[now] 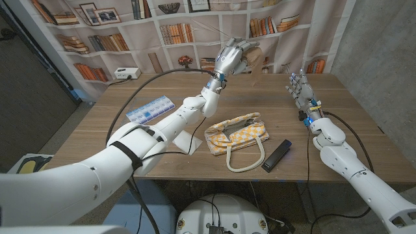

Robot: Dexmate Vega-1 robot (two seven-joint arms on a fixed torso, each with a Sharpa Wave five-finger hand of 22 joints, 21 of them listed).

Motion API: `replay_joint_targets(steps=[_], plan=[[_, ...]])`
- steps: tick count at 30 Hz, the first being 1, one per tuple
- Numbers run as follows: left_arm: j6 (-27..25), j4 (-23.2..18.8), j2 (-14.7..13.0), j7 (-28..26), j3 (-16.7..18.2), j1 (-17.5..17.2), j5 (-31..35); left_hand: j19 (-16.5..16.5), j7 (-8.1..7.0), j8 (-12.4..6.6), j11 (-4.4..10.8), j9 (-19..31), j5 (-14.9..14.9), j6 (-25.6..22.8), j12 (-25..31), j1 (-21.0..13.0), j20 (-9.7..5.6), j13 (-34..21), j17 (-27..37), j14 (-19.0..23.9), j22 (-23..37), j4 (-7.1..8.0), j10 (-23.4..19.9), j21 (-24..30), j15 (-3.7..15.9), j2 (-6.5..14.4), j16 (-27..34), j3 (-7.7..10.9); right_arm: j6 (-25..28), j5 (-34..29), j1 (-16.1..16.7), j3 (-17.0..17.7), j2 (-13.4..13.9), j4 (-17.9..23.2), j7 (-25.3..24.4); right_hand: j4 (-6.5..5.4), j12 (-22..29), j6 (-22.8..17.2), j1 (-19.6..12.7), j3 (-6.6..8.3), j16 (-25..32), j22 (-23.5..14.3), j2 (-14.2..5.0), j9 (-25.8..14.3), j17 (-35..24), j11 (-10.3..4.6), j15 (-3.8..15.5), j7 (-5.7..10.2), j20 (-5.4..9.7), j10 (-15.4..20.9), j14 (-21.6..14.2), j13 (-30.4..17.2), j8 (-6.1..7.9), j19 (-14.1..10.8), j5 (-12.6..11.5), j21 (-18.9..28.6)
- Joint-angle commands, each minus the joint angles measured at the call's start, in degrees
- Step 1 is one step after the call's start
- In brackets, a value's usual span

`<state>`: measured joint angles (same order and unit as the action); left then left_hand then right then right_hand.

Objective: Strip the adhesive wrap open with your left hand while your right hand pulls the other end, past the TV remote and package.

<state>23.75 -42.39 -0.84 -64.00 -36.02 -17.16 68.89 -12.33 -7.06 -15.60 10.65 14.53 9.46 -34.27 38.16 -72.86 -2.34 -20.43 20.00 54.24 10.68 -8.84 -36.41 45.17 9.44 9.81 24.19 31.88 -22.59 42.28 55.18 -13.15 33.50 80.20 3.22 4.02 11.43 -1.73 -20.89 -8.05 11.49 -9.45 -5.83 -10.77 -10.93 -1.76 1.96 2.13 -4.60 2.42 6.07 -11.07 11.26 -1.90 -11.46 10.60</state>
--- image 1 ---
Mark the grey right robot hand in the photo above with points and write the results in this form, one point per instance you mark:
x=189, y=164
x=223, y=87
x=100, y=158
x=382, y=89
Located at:
x=305, y=96

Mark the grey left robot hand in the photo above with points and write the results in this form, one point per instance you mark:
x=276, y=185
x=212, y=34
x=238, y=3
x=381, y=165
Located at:
x=230, y=58

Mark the tan adhesive wrap roll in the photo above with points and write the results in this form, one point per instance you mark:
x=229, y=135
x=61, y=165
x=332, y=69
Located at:
x=255, y=58

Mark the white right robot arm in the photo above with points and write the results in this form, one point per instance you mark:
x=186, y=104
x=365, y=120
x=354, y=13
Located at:
x=367, y=178

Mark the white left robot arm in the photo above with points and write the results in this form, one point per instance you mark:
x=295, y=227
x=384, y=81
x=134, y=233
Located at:
x=81, y=182

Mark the white flat package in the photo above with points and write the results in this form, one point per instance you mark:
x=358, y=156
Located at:
x=180, y=143

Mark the white power strip box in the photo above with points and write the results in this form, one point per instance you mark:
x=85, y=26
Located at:
x=126, y=73

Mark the printed bookshelf backdrop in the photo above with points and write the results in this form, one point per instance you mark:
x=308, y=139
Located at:
x=162, y=39

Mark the yellow white checkered handbag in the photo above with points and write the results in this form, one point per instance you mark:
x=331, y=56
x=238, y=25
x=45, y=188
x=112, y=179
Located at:
x=240, y=136

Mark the grey metal table leg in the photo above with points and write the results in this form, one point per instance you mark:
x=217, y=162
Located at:
x=305, y=201

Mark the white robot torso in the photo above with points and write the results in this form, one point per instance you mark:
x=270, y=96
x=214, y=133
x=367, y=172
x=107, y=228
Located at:
x=224, y=211

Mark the yellow black floor mat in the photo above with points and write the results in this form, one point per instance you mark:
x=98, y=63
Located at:
x=32, y=164

